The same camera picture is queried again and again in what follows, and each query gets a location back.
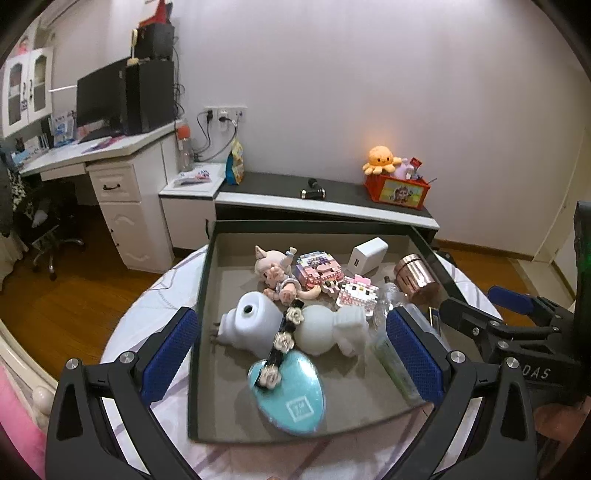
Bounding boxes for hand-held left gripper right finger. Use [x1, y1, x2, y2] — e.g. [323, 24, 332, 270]
[385, 305, 539, 480]

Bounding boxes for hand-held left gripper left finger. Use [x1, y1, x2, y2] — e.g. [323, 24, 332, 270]
[45, 306, 200, 480]

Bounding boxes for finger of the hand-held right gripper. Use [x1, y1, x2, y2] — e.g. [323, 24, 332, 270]
[438, 298, 523, 365]
[488, 285, 574, 334]

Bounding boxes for clear plastic box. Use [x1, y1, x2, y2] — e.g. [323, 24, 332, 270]
[372, 318, 439, 407]

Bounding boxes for rose gold metal canister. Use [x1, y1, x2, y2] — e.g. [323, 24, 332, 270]
[393, 254, 441, 305]

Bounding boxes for small clear glass bottle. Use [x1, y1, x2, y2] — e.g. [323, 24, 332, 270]
[374, 276, 411, 333]

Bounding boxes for pink storage box dark rim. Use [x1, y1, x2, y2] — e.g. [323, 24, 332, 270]
[187, 219, 502, 446]

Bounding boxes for white plug-in night light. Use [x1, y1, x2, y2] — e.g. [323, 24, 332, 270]
[210, 291, 289, 358]

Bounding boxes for white cat building block figure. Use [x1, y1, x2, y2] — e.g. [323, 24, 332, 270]
[336, 274, 380, 319]

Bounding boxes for white animal figurine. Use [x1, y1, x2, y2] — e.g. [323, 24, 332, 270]
[293, 305, 370, 357]

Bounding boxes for black flower hair clip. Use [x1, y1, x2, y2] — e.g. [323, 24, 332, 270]
[252, 298, 306, 391]

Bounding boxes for white charger block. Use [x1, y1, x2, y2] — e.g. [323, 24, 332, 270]
[351, 237, 389, 273]

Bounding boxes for teal oval case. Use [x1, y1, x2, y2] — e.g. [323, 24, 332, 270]
[248, 351, 326, 437]

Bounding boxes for pink building block figure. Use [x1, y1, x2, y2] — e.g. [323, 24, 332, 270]
[295, 251, 345, 294]

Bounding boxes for pink pig doll figure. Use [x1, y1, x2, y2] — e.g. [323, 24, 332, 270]
[253, 244, 321, 305]

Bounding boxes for person's right hand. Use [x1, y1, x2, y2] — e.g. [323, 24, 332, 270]
[536, 399, 591, 444]

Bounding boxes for white door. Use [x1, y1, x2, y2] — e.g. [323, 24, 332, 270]
[547, 134, 591, 278]

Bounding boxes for white nightstand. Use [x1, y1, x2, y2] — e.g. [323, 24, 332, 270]
[158, 161, 227, 252]

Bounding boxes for red toy box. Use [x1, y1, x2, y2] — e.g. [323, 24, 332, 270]
[365, 171, 431, 210]

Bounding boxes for white computer desk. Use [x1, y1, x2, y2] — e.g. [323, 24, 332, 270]
[18, 122, 185, 273]

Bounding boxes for purple plush toy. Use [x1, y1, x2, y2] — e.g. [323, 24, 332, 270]
[392, 157, 416, 181]

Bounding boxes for pink blanket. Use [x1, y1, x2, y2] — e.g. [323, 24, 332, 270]
[0, 364, 47, 472]

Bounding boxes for orange octopus plush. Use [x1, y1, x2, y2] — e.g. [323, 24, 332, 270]
[361, 145, 403, 176]

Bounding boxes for papers on nightstand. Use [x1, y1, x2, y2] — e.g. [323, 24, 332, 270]
[174, 167, 213, 188]

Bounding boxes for black office chair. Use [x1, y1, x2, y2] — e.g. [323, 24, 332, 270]
[11, 180, 86, 282]

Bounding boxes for small black device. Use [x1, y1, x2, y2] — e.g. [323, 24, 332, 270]
[300, 178, 326, 200]

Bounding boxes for cream curtain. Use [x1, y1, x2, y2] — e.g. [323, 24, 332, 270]
[0, 226, 28, 282]

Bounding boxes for low cabinet dark top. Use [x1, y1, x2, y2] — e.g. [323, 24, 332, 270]
[215, 171, 440, 245]

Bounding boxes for blue yellow snack bag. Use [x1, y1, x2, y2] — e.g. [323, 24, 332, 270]
[224, 137, 245, 186]

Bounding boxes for water bottle red cap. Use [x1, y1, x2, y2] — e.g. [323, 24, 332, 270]
[175, 119, 194, 172]

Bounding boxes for pink desk mat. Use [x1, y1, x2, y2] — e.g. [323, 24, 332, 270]
[82, 135, 125, 154]

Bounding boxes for grey jacket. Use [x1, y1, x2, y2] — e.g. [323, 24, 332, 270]
[0, 143, 33, 236]

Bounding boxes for black keyboard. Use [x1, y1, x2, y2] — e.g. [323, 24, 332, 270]
[79, 127, 125, 144]

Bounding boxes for blue and white boxes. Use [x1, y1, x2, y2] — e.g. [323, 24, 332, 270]
[50, 111, 77, 148]

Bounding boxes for black computer tower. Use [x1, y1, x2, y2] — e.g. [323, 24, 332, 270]
[124, 60, 176, 136]

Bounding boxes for black computer monitor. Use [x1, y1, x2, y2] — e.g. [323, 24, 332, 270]
[75, 58, 130, 139]

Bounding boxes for white hutch cabinet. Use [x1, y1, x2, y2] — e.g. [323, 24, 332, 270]
[0, 46, 55, 138]

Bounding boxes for black speaker box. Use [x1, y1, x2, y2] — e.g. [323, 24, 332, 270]
[137, 23, 176, 61]

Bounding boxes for red paper bag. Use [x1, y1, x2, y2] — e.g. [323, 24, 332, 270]
[139, 0, 174, 28]

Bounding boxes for white bed frame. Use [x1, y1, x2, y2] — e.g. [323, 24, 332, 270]
[0, 318, 58, 416]

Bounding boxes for black power cables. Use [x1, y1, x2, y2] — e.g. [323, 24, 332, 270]
[191, 110, 238, 162]

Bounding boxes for white wall outlet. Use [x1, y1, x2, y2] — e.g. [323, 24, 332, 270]
[204, 105, 247, 121]

